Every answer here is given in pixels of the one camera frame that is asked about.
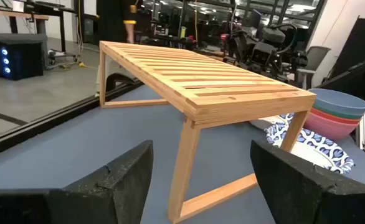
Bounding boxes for black metal table frame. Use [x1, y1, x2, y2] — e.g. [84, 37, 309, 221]
[0, 79, 143, 160]

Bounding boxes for wooden desk black legs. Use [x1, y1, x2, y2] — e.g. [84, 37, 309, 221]
[0, 7, 50, 35]

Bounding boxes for pink plastic bowl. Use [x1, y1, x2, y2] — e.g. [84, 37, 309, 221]
[303, 111, 359, 141]

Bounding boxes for green plastic bowl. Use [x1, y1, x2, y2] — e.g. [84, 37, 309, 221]
[312, 104, 365, 121]

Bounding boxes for person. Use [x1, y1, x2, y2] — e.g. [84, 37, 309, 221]
[95, 0, 139, 44]

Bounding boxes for black board panel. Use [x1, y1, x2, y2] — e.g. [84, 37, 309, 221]
[318, 17, 365, 125]

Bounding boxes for blue patterned paper bowl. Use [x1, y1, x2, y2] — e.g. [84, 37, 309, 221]
[265, 123, 356, 175]
[249, 113, 295, 131]

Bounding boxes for red plastic bowl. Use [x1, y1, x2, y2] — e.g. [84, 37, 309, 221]
[310, 108, 363, 126]

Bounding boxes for yellow extension cable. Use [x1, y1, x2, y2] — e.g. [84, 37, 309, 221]
[77, 0, 88, 68]

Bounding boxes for grey office chair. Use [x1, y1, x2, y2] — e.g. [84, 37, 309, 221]
[295, 45, 332, 90]

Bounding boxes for black computer tower blue lights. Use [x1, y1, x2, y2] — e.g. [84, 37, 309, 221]
[0, 39, 45, 81]

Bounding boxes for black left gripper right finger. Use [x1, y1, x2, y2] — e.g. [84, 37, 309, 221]
[250, 139, 365, 224]

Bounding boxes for black curved bracket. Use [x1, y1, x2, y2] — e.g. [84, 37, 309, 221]
[106, 73, 143, 93]

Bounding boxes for wooden slatted shelf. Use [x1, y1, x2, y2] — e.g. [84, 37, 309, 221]
[98, 40, 318, 224]

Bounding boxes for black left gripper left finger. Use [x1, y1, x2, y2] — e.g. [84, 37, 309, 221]
[0, 139, 154, 224]

